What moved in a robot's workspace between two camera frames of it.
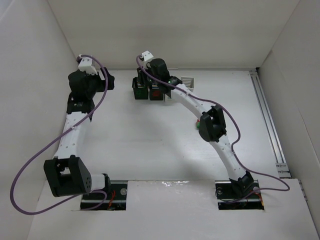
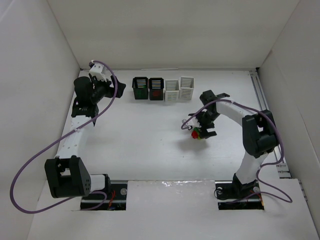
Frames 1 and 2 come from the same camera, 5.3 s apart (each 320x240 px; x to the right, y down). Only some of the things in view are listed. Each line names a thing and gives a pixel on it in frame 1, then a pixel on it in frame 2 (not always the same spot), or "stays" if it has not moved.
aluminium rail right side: x=276 y=149 stays
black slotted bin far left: x=141 y=91 stays
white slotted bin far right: x=189 y=82 stays
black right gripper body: x=141 y=75 → x=204 y=124
